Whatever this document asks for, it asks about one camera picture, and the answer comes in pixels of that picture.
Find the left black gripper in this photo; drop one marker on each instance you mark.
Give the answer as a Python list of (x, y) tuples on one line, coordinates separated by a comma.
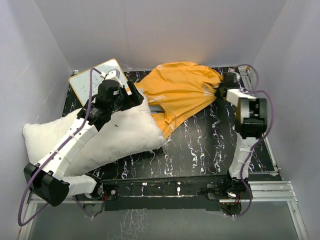
[(134, 99)]

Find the white pillow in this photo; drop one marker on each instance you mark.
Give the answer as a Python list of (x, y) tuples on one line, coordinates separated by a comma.
[(128, 132)]

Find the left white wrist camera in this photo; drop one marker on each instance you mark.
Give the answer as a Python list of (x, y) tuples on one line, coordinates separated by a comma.
[(114, 75)]

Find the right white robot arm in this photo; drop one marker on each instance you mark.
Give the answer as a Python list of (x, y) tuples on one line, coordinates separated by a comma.
[(251, 123)]

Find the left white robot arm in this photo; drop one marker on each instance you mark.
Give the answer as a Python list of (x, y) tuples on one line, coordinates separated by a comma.
[(47, 178)]

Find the orange and blue pillowcase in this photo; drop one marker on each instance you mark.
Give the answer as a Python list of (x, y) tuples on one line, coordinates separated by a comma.
[(181, 89)]

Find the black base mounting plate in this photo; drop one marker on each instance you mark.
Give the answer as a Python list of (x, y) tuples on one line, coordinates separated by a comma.
[(204, 192)]

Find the aluminium frame rail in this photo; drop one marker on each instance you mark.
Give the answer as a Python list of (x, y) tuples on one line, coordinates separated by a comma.
[(262, 191)]

